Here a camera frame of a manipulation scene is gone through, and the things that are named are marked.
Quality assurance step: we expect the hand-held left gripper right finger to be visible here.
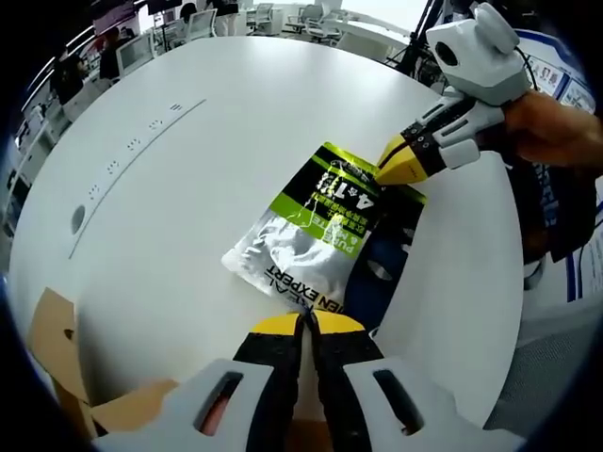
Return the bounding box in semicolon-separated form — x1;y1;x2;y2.
305;310;524;452

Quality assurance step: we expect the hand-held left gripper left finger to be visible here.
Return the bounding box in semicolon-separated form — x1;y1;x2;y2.
93;313;306;452

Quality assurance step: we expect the green silver soft item pouch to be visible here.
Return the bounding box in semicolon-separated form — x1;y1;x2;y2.
220;140;431;340

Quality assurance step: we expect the brown cardboard shoe box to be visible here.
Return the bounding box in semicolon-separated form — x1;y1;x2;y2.
25;286;183;444

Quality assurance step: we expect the person's right hand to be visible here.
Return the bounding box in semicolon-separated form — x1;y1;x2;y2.
480;89;603;167

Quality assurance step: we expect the black tripod stand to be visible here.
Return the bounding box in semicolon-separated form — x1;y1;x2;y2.
385;0;447;84

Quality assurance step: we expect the person in black shirt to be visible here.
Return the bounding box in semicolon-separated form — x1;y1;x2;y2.
511;154;603;265

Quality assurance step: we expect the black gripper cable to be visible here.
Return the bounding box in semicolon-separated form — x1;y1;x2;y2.
513;41;543;93

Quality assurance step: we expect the wall poster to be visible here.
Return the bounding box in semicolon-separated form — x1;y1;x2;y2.
530;51;597;114

